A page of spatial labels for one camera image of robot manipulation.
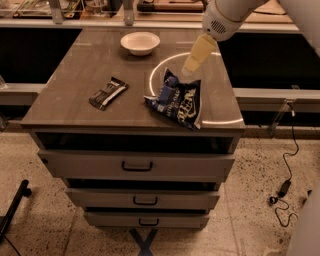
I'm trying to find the white bowl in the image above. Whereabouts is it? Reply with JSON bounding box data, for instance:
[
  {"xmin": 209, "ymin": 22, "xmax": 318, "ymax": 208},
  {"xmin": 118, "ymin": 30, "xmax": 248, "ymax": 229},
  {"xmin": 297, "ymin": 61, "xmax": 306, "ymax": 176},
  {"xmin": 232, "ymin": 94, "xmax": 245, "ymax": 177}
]
[{"xmin": 120, "ymin": 32, "xmax": 160, "ymax": 56}]

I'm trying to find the black rxbar chocolate bar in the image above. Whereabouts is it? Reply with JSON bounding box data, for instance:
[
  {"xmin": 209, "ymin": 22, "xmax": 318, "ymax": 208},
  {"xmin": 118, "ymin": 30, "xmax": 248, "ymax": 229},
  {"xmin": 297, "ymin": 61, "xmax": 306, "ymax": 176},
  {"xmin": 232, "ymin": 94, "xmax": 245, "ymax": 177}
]
[{"xmin": 89, "ymin": 77, "xmax": 129, "ymax": 111}]

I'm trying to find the blue tape cross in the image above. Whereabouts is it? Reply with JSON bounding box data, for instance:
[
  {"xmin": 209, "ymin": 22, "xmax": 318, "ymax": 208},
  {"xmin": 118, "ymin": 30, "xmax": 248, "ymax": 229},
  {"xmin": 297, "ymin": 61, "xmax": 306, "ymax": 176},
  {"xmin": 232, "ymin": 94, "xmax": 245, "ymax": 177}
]
[{"xmin": 130, "ymin": 229, "xmax": 158, "ymax": 256}]

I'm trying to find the bottom grey drawer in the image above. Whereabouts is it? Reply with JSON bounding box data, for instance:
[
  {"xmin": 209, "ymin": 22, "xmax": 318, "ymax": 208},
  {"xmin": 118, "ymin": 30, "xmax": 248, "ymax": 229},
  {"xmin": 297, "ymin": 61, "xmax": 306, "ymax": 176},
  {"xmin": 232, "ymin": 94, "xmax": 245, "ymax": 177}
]
[{"xmin": 84, "ymin": 212, "xmax": 209, "ymax": 229}]

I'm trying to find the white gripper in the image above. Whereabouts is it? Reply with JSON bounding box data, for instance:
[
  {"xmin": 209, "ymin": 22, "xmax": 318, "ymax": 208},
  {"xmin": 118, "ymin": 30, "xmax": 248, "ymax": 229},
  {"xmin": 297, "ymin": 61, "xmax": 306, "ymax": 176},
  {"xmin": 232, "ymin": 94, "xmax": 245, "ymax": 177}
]
[{"xmin": 182, "ymin": 0, "xmax": 268, "ymax": 76}]

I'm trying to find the black power adapter cable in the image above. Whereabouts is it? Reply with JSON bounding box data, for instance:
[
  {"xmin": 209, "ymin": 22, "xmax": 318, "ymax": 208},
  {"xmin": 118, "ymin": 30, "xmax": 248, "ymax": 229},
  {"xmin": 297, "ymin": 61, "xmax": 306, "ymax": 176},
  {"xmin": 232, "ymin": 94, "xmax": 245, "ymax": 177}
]
[{"xmin": 268, "ymin": 124, "xmax": 300, "ymax": 229}]

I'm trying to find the black stand leg left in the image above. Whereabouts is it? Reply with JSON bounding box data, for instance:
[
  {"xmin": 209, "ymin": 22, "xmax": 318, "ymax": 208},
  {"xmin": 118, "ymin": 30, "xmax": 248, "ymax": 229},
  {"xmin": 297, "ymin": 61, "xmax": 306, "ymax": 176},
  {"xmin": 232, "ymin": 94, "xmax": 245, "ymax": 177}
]
[{"xmin": 0, "ymin": 180, "xmax": 32, "ymax": 243}]

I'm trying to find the blue chip bag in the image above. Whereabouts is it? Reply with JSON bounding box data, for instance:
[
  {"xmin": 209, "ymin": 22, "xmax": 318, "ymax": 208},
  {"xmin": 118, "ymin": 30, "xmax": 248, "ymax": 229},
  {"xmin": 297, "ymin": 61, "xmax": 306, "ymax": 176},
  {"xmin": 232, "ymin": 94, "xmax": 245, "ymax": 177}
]
[{"xmin": 144, "ymin": 69, "xmax": 201, "ymax": 130}]

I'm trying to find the middle grey drawer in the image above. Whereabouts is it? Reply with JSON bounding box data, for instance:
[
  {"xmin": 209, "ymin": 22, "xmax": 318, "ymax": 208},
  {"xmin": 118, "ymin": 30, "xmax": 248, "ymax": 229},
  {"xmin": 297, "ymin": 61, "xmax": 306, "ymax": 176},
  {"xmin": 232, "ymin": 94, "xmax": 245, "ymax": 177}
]
[{"xmin": 66, "ymin": 188, "xmax": 220, "ymax": 210}]

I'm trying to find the grey drawer cabinet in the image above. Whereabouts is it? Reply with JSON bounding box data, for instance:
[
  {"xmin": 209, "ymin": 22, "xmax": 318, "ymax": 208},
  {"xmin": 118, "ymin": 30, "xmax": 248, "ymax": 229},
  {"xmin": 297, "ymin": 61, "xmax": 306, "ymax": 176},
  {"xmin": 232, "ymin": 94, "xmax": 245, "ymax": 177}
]
[{"xmin": 22, "ymin": 28, "xmax": 245, "ymax": 215}]

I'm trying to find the top grey drawer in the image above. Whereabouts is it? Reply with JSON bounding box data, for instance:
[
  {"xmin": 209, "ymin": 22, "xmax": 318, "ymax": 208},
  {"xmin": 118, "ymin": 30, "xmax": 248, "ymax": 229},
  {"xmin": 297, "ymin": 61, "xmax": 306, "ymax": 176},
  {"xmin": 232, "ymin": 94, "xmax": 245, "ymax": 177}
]
[{"xmin": 38, "ymin": 150, "xmax": 234, "ymax": 182}]

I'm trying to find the grey drawer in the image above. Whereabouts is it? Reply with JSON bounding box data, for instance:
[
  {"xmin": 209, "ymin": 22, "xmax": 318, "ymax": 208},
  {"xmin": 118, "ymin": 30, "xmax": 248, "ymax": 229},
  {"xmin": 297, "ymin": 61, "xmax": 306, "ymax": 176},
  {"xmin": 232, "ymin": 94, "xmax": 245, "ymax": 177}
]
[
  {"xmin": 38, "ymin": 150, "xmax": 234, "ymax": 182},
  {"xmin": 66, "ymin": 188, "xmax": 220, "ymax": 210},
  {"xmin": 84, "ymin": 212, "xmax": 209, "ymax": 229}
]

